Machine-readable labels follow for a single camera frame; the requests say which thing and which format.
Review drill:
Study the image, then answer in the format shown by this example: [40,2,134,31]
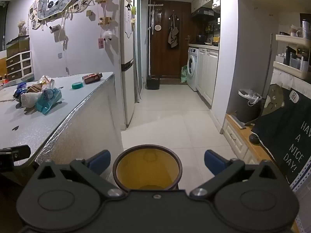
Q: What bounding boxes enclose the white paper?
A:
[20,92,40,109]

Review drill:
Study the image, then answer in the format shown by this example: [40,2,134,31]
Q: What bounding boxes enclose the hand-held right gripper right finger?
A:
[190,150,280,198]

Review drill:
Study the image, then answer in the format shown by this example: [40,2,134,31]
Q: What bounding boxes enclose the teal clear plastic bag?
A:
[36,88,63,115]

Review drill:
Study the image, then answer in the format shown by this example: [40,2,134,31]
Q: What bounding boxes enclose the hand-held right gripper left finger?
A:
[36,150,126,198]

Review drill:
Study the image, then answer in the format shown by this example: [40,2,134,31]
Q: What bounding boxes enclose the white coat rack pole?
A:
[146,0,164,83]

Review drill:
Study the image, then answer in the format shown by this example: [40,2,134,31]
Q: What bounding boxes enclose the white drawer cabinet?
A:
[6,50,33,81]

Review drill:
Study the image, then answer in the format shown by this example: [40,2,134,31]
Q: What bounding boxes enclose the green plastic bag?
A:
[180,65,189,84]

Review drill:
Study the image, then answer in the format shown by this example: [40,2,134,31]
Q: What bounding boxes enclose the grey bin with white bag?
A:
[237,88,263,125]

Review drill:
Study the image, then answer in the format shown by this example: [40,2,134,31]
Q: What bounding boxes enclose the white refrigerator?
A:
[120,0,136,130]

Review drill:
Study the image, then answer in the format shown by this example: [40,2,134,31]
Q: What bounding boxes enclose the white low cabinet wooden top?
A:
[222,113,278,167]

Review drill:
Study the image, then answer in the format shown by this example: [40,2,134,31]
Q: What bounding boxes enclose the brown wrapper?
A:
[26,84,43,93]

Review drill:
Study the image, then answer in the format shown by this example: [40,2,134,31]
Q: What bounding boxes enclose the black range hood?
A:
[191,7,215,18]

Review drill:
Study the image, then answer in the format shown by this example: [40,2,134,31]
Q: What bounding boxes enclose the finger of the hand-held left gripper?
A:
[0,145,31,163]

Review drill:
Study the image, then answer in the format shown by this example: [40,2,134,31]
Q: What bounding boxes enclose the dried flower bouquet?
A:
[18,19,29,36]

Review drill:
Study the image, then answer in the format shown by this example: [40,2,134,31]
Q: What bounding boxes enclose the dark glass tank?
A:
[6,35,31,55]

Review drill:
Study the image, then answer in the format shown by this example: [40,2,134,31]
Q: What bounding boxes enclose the hanging grey apron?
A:
[167,13,180,49]

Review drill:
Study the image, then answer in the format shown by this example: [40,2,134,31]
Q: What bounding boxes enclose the red-brown flat box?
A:
[82,72,103,85]

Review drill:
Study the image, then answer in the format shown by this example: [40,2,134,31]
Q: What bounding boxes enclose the black bear print cloth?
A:
[251,83,311,185]

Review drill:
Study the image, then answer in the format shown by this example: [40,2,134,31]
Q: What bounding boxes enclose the yellow wastebasket with brown rim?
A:
[113,145,183,191]

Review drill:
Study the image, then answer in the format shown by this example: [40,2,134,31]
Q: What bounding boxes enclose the blue and white packet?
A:
[13,82,28,103]

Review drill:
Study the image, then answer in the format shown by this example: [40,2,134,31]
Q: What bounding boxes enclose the white washing machine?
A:
[187,47,199,92]

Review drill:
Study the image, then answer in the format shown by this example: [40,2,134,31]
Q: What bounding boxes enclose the small black bin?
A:
[146,75,160,90]

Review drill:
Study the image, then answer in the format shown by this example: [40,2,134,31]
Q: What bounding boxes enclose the white wall shelf with bottles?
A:
[273,19,311,80]

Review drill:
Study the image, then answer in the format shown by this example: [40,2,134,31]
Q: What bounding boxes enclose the white kitchen cabinets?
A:
[195,47,219,108]

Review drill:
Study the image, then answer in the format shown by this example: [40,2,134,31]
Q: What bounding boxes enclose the brown wooden door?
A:
[149,1,192,78]

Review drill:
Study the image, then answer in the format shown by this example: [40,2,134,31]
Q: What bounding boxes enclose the panda print wall banner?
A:
[36,0,86,21]

